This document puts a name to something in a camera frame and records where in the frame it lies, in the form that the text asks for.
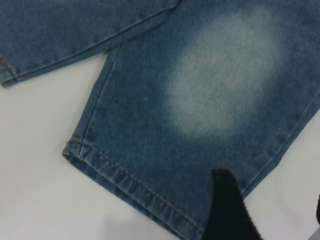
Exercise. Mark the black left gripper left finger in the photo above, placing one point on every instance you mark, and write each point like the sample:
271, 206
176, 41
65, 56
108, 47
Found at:
227, 212

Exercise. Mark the blue denim shorts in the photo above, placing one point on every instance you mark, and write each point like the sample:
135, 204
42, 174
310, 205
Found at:
140, 112

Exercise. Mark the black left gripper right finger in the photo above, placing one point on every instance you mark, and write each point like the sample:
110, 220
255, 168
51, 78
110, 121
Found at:
318, 203

